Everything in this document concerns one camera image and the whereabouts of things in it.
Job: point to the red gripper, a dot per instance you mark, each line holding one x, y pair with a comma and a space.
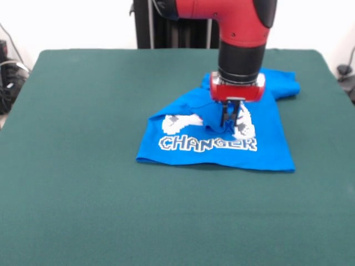
238, 91

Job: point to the blue printed t-shirt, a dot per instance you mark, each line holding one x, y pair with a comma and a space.
266, 133

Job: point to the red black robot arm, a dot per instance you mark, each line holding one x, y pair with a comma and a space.
244, 27

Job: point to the black round adapter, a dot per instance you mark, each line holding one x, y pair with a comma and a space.
344, 69

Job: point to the dark green table cloth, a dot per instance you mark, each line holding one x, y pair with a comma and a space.
83, 138

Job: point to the black bag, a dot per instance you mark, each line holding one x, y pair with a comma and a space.
12, 86

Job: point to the small black device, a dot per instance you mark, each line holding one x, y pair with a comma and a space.
3, 50

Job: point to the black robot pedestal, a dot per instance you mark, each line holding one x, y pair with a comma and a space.
144, 27

